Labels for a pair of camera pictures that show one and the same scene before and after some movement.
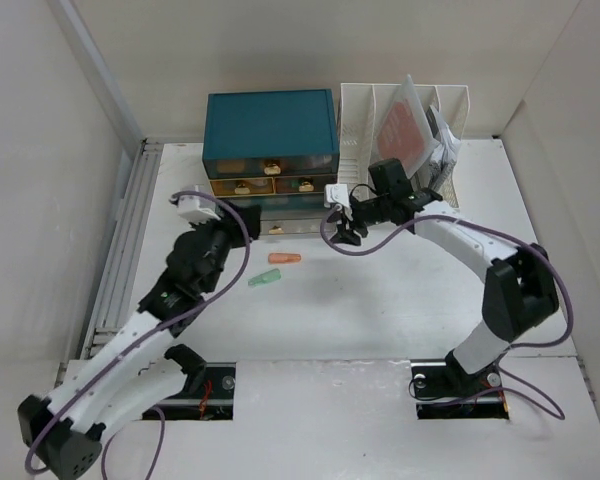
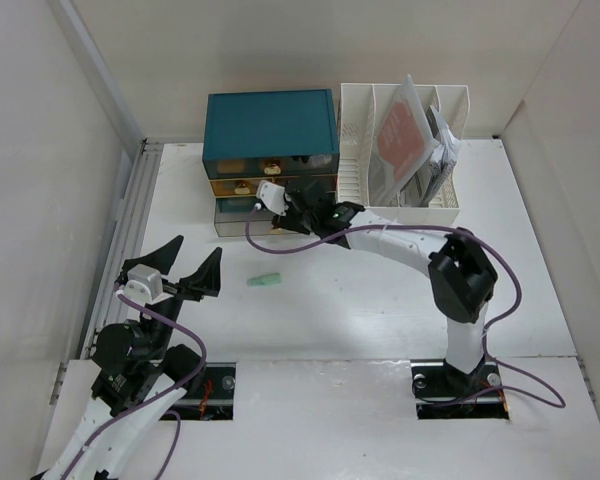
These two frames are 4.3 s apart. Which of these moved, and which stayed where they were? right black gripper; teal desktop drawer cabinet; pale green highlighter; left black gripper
Moved: left black gripper; right black gripper
Stayed: teal desktop drawer cabinet; pale green highlighter
